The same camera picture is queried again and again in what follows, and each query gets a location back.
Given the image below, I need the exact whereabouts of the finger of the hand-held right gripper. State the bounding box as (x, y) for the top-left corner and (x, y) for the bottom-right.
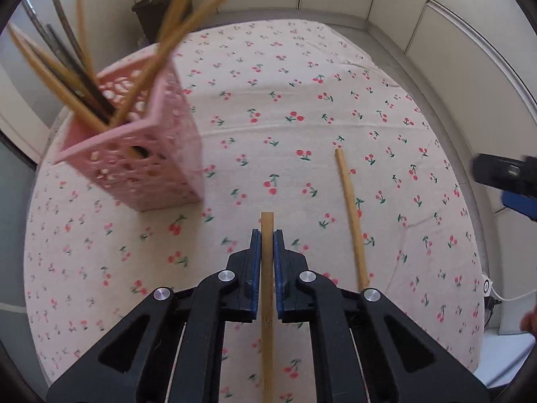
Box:
(501, 190), (537, 221)

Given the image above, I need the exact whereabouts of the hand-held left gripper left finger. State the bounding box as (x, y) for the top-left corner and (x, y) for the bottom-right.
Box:
(46, 229), (261, 403)

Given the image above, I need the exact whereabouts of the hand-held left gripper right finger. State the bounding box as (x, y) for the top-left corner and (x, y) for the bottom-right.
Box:
(273, 229), (491, 403)

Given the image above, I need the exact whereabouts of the bamboo chopstick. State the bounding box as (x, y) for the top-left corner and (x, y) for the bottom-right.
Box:
(334, 147), (371, 292)
(260, 212), (277, 403)

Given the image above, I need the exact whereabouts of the pink perforated utensil holder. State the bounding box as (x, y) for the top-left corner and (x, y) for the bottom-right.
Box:
(54, 44), (206, 213)

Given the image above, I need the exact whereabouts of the bunch of chopsticks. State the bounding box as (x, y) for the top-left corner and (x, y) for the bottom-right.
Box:
(8, 0), (275, 160)

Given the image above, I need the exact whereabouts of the black plug adapter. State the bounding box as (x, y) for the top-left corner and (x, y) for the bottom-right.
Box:
(482, 296), (496, 329)

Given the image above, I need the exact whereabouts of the cherry print tablecloth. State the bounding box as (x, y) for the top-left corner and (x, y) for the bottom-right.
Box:
(23, 19), (485, 403)

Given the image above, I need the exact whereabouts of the dark brown wicker waste basket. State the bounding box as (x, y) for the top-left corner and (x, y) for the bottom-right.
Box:
(131, 0), (194, 45)

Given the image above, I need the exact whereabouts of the white cable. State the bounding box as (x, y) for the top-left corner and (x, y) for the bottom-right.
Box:
(491, 285), (537, 303)

